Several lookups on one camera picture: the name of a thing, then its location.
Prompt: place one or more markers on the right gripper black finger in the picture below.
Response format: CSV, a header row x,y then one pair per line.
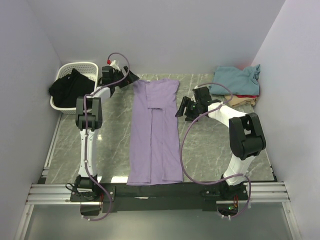
x,y
190,116
183,106

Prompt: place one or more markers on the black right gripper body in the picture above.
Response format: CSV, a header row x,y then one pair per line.
x,y
193,107

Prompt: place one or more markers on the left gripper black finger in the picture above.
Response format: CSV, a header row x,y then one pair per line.
x,y
125,83
130,74

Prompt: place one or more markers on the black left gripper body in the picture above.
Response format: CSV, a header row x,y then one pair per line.
x,y
118,74

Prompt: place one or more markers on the purple t shirt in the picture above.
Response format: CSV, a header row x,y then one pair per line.
x,y
154,152

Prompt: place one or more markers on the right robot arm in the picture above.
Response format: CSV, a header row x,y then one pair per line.
x,y
246,136

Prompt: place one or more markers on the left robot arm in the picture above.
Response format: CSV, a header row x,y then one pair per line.
x,y
89,120

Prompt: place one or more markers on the white laundry basket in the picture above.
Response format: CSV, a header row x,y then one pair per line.
x,y
89,69

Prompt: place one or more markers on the tan folded t shirt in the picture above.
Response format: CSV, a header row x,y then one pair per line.
x,y
237,101

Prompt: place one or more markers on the black t shirt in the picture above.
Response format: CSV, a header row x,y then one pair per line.
x,y
67,89

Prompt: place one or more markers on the teal folded t shirt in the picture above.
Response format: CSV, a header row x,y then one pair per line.
x,y
239,82

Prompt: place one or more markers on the red folded t shirt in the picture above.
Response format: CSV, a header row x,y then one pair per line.
x,y
247,96

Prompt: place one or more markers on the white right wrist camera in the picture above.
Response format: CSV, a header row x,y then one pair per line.
x,y
196,93

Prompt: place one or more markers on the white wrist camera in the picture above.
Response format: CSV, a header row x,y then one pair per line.
x,y
114,64
196,93

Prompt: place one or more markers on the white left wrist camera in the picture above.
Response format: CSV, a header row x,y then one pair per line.
x,y
114,64

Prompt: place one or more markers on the aluminium rail frame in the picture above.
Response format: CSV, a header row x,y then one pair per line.
x,y
206,155

